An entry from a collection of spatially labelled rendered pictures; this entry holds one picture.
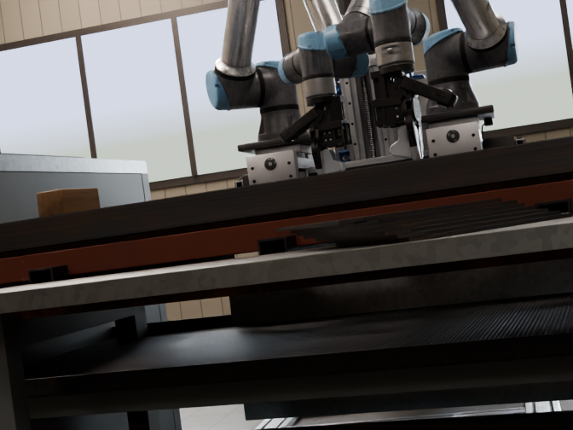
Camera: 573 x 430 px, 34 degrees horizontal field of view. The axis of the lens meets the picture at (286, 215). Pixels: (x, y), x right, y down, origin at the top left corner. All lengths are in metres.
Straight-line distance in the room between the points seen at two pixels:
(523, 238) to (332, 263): 0.24
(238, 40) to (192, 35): 3.48
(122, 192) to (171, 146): 3.27
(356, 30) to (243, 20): 0.62
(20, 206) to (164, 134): 3.77
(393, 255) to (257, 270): 0.19
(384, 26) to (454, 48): 0.77
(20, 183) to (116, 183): 0.47
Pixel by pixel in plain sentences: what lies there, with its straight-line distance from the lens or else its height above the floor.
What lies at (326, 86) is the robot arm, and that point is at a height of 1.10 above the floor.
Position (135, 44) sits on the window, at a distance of 6.20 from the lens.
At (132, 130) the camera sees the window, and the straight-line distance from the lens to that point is 6.14.
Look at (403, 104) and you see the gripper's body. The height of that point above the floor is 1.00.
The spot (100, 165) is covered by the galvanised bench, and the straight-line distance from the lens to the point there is 2.69.
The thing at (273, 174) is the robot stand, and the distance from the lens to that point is 2.55.
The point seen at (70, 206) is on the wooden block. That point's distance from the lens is 1.84.
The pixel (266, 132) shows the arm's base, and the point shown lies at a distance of 2.70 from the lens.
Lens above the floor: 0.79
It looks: 1 degrees up
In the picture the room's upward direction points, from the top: 8 degrees counter-clockwise
